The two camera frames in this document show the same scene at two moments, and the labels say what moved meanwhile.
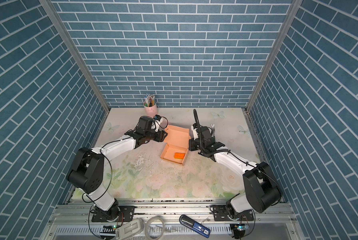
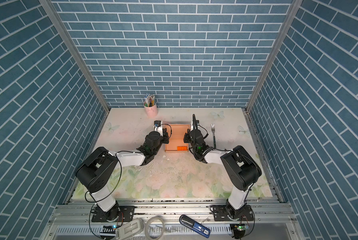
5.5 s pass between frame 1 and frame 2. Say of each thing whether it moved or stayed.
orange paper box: moved
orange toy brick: moved
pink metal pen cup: stayed
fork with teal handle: stayed
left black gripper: moved
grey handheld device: stayed
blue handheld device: stayed
